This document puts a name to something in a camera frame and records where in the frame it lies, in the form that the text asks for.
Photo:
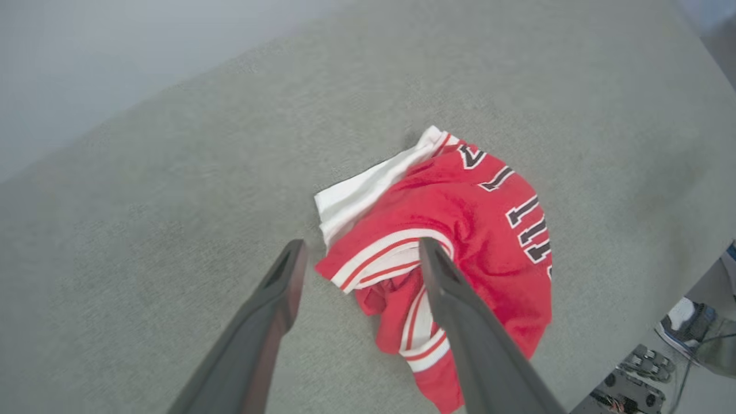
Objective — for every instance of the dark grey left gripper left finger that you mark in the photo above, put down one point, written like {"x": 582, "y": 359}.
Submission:
{"x": 259, "y": 328}

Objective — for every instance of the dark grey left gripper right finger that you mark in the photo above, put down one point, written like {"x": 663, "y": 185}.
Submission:
{"x": 477, "y": 345}

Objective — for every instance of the red white sports jersey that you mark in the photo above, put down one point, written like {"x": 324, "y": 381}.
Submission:
{"x": 489, "y": 236}

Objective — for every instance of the black grey robot base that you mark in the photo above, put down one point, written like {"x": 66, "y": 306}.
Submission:
{"x": 632, "y": 388}

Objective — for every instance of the grey white sneaker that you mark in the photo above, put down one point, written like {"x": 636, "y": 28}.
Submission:
{"x": 687, "y": 325}

